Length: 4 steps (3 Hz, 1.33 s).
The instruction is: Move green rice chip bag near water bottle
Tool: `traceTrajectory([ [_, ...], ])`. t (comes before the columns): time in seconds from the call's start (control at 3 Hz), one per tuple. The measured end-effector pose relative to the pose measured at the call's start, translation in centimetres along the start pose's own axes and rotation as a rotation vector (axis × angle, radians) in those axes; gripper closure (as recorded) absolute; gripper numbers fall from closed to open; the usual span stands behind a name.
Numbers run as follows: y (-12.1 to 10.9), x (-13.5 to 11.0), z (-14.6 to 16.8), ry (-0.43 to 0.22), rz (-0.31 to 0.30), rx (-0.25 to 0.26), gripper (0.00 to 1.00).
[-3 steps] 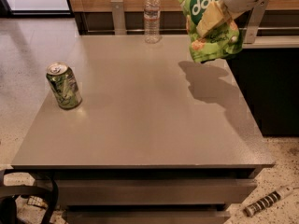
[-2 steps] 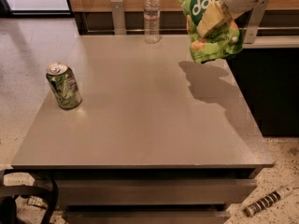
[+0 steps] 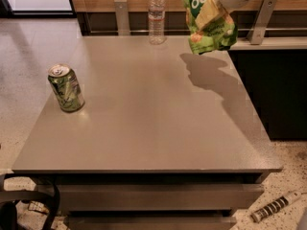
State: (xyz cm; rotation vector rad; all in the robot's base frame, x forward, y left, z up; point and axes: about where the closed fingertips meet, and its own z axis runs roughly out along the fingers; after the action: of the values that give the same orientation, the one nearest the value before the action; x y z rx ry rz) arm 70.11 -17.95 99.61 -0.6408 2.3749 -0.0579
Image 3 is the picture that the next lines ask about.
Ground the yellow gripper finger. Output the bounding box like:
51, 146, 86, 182
195, 0, 227, 31

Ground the green rice chip bag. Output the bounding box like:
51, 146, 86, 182
182, 0, 238, 55

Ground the clear plastic water bottle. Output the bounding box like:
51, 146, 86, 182
148, 0, 165, 45

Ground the green soda can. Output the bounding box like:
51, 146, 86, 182
48, 64, 85, 112

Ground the upper grey drawer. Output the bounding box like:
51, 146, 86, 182
58, 184, 264, 211

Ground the grey drawer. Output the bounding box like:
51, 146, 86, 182
64, 216, 236, 230
58, 184, 264, 211

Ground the lower grey drawer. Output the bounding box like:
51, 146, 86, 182
64, 216, 236, 230

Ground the black chair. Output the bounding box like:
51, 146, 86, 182
0, 173, 61, 230

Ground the right metal bracket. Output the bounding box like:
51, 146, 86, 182
247, 0, 277, 45

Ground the metal bracket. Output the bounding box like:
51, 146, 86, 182
114, 0, 130, 35
247, 0, 277, 45

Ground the left metal bracket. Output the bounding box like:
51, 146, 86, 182
114, 0, 130, 35

